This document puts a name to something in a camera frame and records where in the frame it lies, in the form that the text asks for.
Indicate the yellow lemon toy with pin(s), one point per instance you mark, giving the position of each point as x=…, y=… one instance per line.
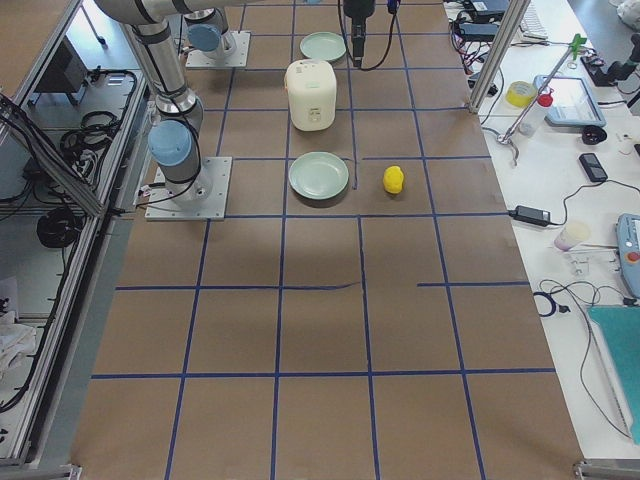
x=393, y=180

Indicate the teal mat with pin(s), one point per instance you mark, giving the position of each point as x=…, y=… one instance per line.
x=620, y=327

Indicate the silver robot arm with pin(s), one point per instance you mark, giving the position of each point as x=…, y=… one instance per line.
x=216, y=18
x=173, y=139

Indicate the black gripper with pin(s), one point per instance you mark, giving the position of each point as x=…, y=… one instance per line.
x=355, y=11

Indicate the metal rod stand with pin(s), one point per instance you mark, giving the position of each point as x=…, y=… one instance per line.
x=573, y=49

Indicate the black power brick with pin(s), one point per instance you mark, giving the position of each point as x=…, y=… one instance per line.
x=473, y=32

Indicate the red capped squeeze bottle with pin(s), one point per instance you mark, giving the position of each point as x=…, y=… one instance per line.
x=536, y=115

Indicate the black power adapter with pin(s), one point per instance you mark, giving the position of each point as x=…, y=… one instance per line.
x=530, y=215

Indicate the pale green plate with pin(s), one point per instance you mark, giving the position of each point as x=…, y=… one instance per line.
x=326, y=46
x=318, y=175

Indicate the yellow tape roll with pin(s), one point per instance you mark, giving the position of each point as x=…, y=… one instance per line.
x=520, y=94

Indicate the white paper cup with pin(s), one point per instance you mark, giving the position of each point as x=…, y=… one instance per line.
x=572, y=234

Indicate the aluminium frame post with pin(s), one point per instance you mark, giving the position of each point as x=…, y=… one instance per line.
x=508, y=27

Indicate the black mobile phone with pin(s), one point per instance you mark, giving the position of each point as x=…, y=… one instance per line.
x=593, y=167

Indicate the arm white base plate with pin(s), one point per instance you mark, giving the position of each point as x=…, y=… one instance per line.
x=211, y=49
x=205, y=199

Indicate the blue teach pendant tablet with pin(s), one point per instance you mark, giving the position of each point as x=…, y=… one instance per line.
x=574, y=104

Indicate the white crumpled cloth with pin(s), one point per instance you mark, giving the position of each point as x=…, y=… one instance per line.
x=17, y=340

